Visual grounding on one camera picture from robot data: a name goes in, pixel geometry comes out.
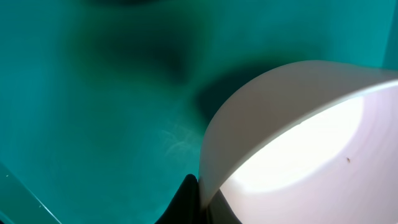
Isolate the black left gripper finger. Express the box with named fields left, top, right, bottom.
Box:
left=155, top=174, right=207, bottom=224

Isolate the small pink bowl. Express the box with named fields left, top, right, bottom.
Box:
left=199, top=60, right=397, bottom=223

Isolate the teal serving tray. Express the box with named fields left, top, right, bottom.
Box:
left=1, top=0, right=397, bottom=223

